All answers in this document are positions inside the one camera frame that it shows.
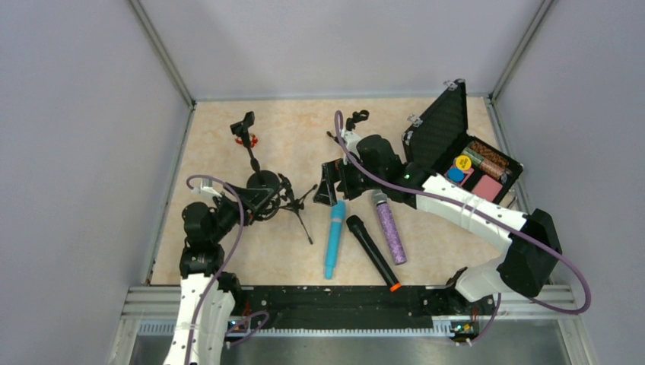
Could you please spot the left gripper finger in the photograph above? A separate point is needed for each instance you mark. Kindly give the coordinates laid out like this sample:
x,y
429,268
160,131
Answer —
x,y
261,194
256,213

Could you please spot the black foam lined case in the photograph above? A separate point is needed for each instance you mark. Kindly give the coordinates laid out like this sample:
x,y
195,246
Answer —
x,y
437,137

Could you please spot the poker chip rolls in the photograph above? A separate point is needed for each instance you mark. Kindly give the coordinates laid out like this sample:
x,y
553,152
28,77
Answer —
x,y
488,160

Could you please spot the teal microphone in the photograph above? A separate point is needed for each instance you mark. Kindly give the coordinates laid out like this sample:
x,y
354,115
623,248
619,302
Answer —
x,y
337,218

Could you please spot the pink card box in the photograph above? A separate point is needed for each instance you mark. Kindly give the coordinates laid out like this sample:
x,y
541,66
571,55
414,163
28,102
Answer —
x,y
487,188

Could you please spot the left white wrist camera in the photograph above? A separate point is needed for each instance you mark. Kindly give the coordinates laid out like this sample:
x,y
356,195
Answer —
x,y
206,191

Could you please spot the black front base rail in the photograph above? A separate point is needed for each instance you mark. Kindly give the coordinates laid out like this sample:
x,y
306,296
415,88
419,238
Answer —
x,y
344,307

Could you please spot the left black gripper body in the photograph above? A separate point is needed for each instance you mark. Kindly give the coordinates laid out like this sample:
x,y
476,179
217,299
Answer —
x,y
256,198

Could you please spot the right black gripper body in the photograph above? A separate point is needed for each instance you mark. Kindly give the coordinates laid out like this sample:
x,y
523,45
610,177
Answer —
x,y
338,178

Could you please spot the red owl toy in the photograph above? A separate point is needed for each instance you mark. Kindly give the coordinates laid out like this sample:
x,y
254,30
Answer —
x,y
249,141

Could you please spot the blue round chip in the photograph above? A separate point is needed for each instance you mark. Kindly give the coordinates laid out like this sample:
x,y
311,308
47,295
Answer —
x,y
456,175

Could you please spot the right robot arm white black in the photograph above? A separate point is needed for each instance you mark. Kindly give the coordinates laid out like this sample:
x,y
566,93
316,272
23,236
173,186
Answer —
x,y
528,244

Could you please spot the black microphone orange end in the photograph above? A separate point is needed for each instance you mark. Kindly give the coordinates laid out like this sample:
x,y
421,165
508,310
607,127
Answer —
x,y
357,227

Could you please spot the yellow round chip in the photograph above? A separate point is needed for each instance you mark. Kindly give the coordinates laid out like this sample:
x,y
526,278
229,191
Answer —
x,y
463,162

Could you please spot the purple glitter microphone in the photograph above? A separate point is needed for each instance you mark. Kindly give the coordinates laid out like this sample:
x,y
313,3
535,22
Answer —
x,y
389,227

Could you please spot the small black tripod stand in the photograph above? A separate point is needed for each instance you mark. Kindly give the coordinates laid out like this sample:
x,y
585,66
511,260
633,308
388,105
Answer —
x,y
347,126

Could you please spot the round base microphone stand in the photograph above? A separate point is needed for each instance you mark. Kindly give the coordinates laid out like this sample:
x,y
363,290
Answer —
x,y
260,177

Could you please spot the shock mount tripod stand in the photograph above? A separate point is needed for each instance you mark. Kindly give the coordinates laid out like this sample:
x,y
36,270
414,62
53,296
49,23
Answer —
x,y
286,200

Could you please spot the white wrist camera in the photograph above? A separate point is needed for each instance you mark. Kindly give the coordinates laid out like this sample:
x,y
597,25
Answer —
x,y
350,140
206,191

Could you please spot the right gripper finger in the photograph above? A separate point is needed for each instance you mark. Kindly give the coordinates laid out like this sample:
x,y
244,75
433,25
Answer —
x,y
349,180
326,193

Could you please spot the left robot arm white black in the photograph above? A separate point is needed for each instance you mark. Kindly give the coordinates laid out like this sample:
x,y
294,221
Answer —
x,y
208,293

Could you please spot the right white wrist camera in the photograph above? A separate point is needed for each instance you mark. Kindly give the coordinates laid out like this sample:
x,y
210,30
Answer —
x,y
350,140

